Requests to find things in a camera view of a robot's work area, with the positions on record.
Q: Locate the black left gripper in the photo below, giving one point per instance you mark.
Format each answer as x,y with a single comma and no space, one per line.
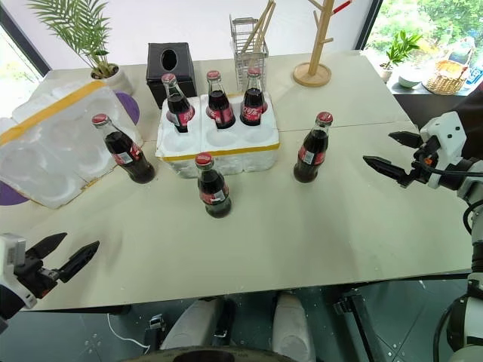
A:
35,277

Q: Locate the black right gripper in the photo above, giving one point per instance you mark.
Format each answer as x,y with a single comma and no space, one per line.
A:
424,162

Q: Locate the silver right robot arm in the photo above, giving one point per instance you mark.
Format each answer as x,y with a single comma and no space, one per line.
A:
469,184

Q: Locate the glass cola bottle red cap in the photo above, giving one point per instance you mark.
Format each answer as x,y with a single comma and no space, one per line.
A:
213,192
219,105
179,105
252,103
313,151
128,154

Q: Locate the white foam lid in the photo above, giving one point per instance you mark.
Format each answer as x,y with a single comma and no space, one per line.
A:
45,151

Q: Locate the white foam bottle tray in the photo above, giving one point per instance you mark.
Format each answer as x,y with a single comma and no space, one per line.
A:
256,158

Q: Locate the black tissue box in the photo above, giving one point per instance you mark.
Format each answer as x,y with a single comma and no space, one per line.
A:
158,83

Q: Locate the black side ledge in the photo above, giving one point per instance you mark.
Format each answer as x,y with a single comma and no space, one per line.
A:
405,102

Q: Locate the white bowl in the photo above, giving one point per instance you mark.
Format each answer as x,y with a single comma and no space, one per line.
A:
409,81

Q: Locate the purple round mat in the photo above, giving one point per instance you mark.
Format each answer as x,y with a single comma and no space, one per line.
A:
128,109
9,196

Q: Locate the wicker basket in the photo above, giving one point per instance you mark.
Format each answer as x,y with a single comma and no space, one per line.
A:
445,81

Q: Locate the small green potted plant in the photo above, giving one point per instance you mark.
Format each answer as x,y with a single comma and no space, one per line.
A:
400,49

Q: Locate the blue packet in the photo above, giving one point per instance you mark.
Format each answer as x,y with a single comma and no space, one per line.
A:
476,77

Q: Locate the wooden tree stand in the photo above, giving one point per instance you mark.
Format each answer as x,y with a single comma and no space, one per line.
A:
316,49

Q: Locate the white rounded shell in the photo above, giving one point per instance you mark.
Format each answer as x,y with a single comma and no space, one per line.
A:
290,324
192,324

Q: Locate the black table leg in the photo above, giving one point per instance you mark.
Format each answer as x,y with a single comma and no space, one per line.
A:
354,313

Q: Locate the potted palm white pot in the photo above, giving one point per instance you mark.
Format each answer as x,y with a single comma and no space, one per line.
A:
113,81

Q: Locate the wooden chopstick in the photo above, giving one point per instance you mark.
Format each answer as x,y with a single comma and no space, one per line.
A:
256,24
266,22

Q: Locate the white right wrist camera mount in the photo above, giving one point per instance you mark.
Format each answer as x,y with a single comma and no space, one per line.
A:
449,135

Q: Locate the black window frame post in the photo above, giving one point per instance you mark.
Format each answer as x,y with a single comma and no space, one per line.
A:
371,22
22,41

